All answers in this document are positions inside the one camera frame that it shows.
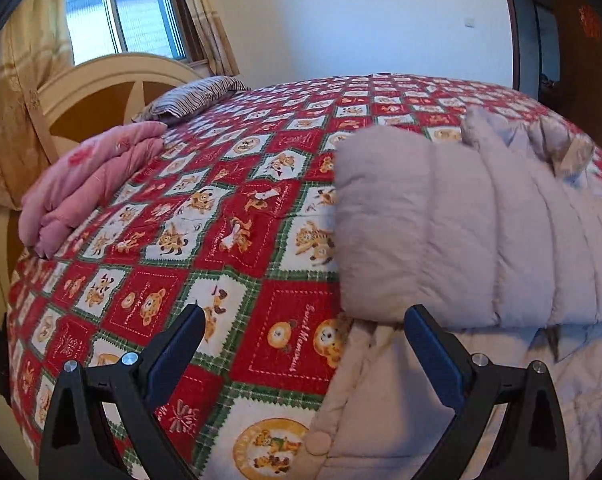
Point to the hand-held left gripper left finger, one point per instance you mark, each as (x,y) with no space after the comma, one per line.
(170,360)

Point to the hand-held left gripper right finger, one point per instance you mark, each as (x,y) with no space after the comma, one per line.
(433,355)

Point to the light grey puffer jacket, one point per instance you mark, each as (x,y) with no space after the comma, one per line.
(461,240)

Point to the red printed bed cover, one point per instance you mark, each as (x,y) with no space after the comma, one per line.
(221,240)

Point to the pink folded quilt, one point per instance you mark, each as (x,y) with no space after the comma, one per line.
(88,180)

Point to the striped pillow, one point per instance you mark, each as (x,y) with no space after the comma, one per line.
(191,97)

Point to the cream wooden headboard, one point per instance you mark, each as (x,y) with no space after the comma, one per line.
(96,95)

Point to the beige curtain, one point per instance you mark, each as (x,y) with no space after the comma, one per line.
(203,15)
(28,95)

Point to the brown wooden door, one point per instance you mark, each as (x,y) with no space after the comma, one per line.
(588,50)

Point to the window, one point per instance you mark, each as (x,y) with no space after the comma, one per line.
(123,7)

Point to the red door decoration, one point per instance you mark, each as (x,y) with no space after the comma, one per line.
(590,21)

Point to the dark door frame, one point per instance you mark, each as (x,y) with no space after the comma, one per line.
(518,25)

